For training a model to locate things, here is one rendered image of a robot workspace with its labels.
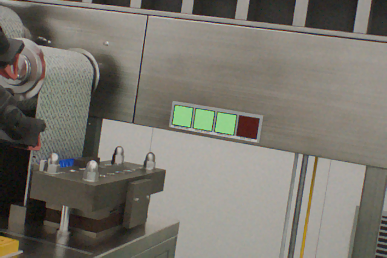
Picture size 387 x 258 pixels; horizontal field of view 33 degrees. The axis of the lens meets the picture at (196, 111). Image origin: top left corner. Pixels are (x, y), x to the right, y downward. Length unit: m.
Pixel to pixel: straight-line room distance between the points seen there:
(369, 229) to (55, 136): 0.85
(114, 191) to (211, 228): 2.73
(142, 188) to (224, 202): 2.58
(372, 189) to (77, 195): 0.78
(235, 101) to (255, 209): 2.48
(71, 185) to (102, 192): 0.07
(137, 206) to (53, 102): 0.32
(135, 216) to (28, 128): 0.34
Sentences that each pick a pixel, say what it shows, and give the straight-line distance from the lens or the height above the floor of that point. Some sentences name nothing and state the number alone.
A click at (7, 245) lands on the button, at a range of 1.31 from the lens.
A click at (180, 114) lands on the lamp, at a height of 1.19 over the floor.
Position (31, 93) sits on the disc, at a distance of 1.54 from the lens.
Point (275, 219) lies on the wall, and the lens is 4.08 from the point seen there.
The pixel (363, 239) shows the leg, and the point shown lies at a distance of 1.80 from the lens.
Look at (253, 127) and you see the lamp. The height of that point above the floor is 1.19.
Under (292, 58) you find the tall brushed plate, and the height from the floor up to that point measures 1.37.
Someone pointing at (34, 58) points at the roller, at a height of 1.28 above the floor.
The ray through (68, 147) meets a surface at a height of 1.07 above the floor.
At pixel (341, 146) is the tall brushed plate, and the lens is 1.61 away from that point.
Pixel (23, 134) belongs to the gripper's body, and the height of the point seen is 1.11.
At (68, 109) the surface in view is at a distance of 1.64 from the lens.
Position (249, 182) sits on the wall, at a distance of 4.09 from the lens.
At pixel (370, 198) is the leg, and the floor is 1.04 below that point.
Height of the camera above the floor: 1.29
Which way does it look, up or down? 3 degrees down
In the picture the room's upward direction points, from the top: 8 degrees clockwise
